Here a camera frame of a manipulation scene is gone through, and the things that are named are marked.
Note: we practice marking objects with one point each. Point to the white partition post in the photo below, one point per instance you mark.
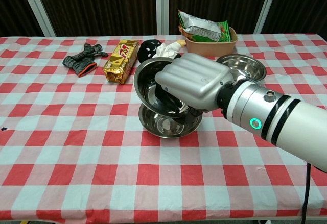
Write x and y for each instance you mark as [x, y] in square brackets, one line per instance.
[159, 4]
[38, 9]
[267, 7]
[167, 4]

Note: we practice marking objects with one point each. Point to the green white snack bag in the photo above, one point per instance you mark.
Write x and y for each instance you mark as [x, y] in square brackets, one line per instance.
[201, 27]

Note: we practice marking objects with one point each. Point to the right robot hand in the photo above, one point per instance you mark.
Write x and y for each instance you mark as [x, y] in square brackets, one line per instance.
[194, 81]

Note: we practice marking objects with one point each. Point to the stainless steel bowl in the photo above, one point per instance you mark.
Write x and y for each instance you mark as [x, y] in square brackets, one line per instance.
[158, 127]
[247, 65]
[145, 78]

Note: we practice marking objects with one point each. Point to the gray striped knit glove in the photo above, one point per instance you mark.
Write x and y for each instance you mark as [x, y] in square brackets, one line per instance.
[81, 60]

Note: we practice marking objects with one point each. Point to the gold snack package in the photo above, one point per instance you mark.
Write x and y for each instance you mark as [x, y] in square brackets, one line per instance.
[120, 63]

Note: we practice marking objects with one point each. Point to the black headed plush doll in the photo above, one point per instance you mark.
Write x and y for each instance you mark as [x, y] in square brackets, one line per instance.
[149, 49]

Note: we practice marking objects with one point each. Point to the brown paper tray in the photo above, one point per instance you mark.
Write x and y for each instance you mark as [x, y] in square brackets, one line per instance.
[212, 49]

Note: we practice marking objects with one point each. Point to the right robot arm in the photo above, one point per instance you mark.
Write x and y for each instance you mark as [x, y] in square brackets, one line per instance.
[281, 122]

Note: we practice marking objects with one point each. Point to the red white checkered tablecloth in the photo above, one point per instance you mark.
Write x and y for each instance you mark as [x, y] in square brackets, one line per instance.
[89, 145]

